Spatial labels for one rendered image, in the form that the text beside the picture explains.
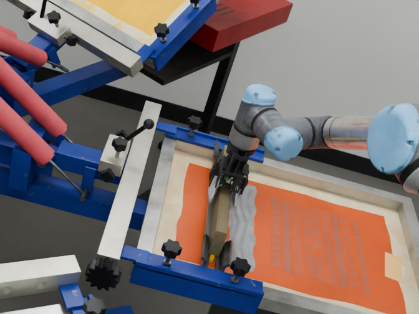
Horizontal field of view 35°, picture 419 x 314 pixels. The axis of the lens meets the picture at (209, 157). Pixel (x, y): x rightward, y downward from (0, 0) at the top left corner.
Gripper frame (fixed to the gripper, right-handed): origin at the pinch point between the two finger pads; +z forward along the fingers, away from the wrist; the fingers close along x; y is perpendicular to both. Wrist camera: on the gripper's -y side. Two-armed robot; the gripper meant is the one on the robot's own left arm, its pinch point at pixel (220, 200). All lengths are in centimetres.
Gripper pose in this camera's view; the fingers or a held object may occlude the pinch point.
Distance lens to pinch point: 172.4
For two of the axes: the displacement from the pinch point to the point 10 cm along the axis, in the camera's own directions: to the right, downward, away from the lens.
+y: -0.7, 5.5, -8.3
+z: -2.7, 7.9, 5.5
